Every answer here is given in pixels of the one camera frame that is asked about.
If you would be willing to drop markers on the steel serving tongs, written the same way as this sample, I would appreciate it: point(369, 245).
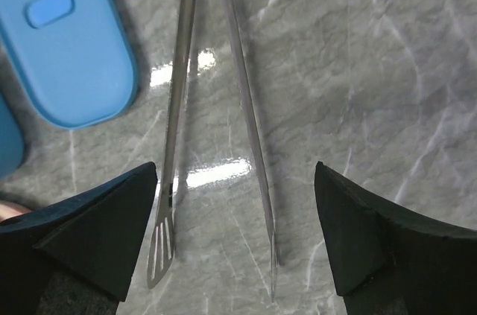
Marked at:
point(162, 244)

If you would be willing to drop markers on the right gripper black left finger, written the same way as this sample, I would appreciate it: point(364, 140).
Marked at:
point(77, 256)

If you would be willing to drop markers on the blue lunch box base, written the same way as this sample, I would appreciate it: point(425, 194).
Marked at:
point(11, 142)

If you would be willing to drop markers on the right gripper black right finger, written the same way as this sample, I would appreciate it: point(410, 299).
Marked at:
point(387, 259)

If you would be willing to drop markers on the blue lunch box lid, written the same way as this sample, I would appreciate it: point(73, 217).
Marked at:
point(72, 58)

